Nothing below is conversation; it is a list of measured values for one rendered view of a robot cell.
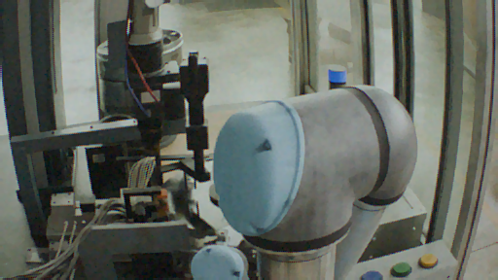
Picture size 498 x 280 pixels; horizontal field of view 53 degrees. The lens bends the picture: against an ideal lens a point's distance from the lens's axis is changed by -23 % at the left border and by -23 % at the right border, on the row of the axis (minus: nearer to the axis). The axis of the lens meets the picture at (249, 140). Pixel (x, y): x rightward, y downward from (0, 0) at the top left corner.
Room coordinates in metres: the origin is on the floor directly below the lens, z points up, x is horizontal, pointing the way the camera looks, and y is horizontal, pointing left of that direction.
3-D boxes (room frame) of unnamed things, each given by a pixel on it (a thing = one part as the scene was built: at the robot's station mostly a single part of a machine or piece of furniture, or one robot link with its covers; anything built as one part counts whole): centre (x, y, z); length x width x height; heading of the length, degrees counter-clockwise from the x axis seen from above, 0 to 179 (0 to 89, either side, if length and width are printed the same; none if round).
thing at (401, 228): (1.18, -0.31, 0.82); 0.18 x 0.18 x 0.15; 11
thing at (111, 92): (1.90, 0.35, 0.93); 0.31 x 0.31 x 0.36
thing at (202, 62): (1.14, 0.10, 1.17); 0.06 x 0.05 x 0.20; 92
